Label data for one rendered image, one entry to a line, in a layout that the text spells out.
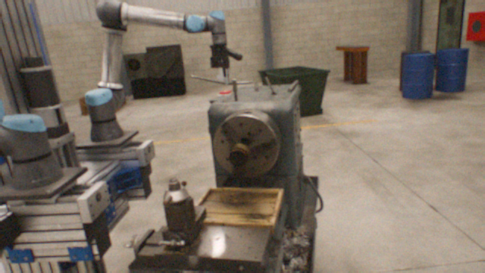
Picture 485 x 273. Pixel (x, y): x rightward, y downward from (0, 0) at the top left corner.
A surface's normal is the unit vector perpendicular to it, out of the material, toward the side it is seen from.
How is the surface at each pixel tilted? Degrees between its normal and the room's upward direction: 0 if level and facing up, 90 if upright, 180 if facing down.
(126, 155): 90
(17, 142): 90
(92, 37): 90
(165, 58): 90
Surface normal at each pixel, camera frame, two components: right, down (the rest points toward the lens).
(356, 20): 0.07, 0.28
